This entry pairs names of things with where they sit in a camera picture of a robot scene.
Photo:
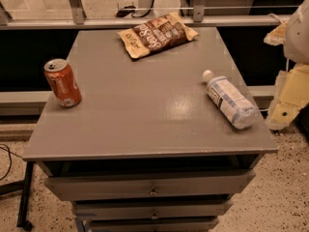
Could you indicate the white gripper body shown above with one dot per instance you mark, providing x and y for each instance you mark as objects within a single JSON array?
[{"x": 297, "y": 38}]

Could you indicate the black metal stand leg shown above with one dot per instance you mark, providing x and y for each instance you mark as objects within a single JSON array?
[{"x": 25, "y": 186}]

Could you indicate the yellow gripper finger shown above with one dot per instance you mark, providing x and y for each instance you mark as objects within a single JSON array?
[
  {"x": 277, "y": 36},
  {"x": 290, "y": 96}
]

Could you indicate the blue plastic water bottle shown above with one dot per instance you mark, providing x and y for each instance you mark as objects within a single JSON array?
[{"x": 239, "y": 111}]

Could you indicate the orange soda can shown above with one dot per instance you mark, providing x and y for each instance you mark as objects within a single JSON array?
[{"x": 60, "y": 77}]

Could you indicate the grey drawer cabinet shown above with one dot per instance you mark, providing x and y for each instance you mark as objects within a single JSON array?
[{"x": 146, "y": 150}]

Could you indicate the brown chip bag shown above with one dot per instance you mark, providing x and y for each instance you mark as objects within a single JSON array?
[{"x": 158, "y": 34}]

